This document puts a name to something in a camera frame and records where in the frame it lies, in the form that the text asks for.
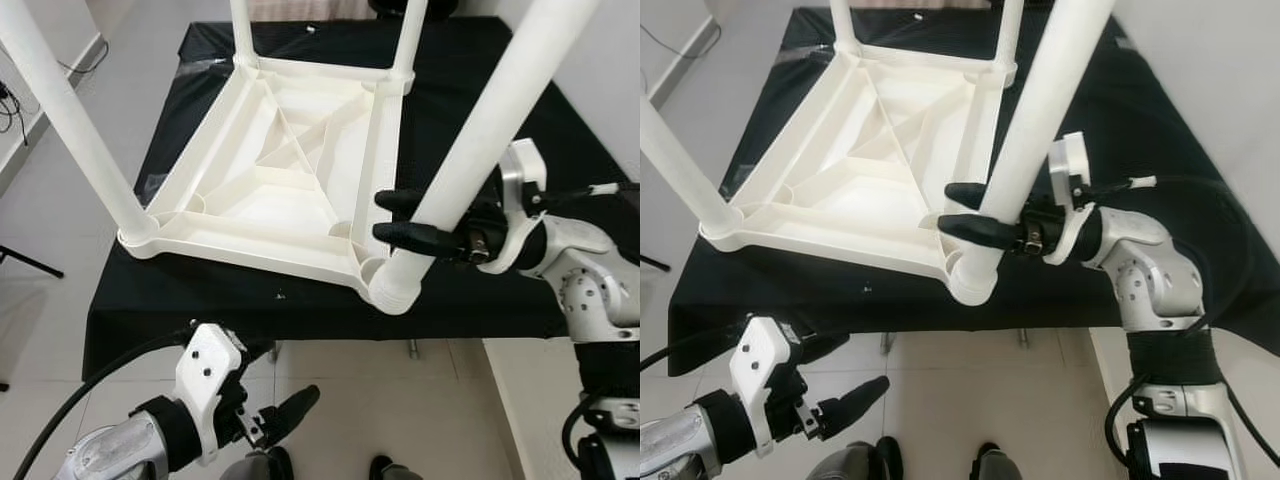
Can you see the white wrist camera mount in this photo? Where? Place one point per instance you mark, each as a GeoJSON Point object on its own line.
{"type": "Point", "coordinates": [760, 360]}
{"type": "Point", "coordinates": [520, 165]}
{"type": "Point", "coordinates": [205, 370]}
{"type": "Point", "coordinates": [1070, 160]}

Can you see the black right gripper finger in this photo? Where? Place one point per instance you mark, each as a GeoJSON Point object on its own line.
{"type": "Point", "coordinates": [400, 202]}
{"type": "Point", "coordinates": [420, 240]}
{"type": "Point", "coordinates": [967, 196]}
{"type": "Point", "coordinates": [980, 232]}

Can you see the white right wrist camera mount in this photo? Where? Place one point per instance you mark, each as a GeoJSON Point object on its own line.
{"type": "Point", "coordinates": [1070, 160]}
{"type": "Point", "coordinates": [520, 165]}

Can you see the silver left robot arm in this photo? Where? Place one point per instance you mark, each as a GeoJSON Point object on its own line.
{"type": "Point", "coordinates": [110, 450]}
{"type": "Point", "coordinates": [680, 445]}

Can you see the grey robot right foot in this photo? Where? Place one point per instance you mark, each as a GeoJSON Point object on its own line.
{"type": "Point", "coordinates": [998, 465]}
{"type": "Point", "coordinates": [395, 470]}

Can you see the black tablecloth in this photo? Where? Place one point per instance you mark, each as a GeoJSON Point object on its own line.
{"type": "Point", "coordinates": [1150, 100]}
{"type": "Point", "coordinates": [500, 100]}

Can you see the clear tape patch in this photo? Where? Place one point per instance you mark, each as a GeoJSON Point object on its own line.
{"type": "Point", "coordinates": [150, 183]}

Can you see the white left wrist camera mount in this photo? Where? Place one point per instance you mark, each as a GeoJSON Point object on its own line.
{"type": "Point", "coordinates": [205, 370]}
{"type": "Point", "coordinates": [760, 360]}

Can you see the clear plastic bag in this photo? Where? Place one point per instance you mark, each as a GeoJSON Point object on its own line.
{"type": "Point", "coordinates": [808, 60]}
{"type": "Point", "coordinates": [205, 68]}

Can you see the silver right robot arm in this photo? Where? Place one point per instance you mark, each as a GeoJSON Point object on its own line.
{"type": "Point", "coordinates": [1150, 270]}
{"type": "Point", "coordinates": [590, 290]}

